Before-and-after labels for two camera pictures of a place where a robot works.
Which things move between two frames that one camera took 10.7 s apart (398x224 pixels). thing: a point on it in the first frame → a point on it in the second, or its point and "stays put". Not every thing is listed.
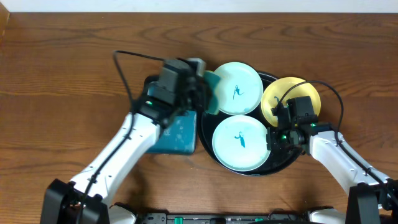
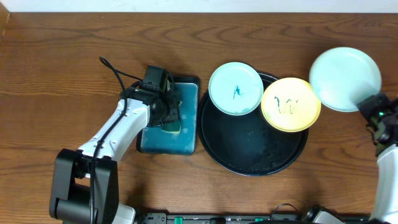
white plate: (240, 88) stays put
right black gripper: (272, 139) → (366, 105)
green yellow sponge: (212, 79) → (173, 127)
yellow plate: (274, 91) stays put
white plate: (240, 143) → (341, 77)
